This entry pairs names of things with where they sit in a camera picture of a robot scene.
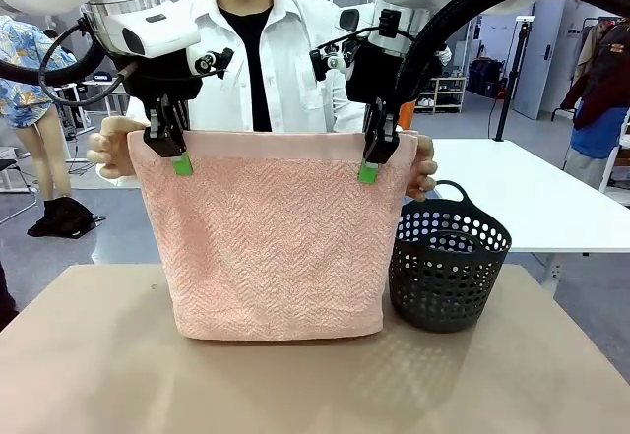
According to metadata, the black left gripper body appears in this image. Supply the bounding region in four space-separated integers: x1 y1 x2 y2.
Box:
112 49 204 110

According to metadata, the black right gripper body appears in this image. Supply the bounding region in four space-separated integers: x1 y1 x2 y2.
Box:
346 39 420 106

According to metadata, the pink towel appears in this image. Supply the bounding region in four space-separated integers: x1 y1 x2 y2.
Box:
126 130 420 344

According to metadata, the dark grey perforated basket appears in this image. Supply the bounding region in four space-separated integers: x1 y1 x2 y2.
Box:
388 179 513 334

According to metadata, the person's left hand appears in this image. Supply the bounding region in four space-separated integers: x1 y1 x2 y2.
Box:
406 131 439 204

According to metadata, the person's right hand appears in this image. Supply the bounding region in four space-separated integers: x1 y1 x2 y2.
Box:
87 115 151 180

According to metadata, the wooden shoe shelf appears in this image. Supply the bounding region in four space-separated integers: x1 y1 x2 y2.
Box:
415 75 468 114

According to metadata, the person in white shirt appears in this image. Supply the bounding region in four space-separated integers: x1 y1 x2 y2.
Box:
186 0 368 135

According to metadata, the black suitcase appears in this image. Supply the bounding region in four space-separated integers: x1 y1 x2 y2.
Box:
467 57 506 98

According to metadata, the black backpack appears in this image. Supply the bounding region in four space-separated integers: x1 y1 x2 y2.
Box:
26 196 107 240

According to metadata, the black tripod stand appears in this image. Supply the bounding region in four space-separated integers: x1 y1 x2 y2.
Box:
486 14 536 143

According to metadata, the white table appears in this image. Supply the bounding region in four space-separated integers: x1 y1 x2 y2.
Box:
401 137 630 298

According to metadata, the mannequin in floral shirt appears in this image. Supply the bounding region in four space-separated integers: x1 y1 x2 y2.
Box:
0 14 81 205

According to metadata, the grey metal chair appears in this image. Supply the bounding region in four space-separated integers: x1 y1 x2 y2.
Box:
0 145 40 226

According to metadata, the grey door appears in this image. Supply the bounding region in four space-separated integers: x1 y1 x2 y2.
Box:
511 0 567 121

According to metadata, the blue garment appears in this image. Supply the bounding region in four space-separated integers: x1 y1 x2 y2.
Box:
569 105 630 160

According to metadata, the beige coat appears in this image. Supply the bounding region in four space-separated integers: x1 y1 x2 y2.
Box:
572 22 604 87

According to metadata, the dark brown jacket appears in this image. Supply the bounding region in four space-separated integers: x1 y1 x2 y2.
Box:
560 19 630 131

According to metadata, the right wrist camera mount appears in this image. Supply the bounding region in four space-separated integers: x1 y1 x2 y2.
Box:
308 42 358 84

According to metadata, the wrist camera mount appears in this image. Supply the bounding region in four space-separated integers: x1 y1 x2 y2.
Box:
188 46 235 82
308 42 358 84

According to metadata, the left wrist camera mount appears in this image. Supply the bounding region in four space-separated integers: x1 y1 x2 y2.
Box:
188 46 235 82

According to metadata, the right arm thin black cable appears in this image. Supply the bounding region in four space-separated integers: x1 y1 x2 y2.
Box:
314 8 420 56

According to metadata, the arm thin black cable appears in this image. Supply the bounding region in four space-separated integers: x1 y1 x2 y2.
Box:
37 17 138 107
314 8 420 56

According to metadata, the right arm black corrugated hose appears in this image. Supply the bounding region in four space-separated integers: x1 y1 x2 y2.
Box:
398 0 630 106

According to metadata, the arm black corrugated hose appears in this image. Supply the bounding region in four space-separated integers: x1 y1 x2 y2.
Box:
0 42 102 87
398 0 630 106

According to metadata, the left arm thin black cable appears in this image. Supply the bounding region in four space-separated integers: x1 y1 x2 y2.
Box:
37 17 138 107

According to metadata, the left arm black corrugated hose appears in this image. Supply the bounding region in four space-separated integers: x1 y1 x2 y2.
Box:
0 42 102 87

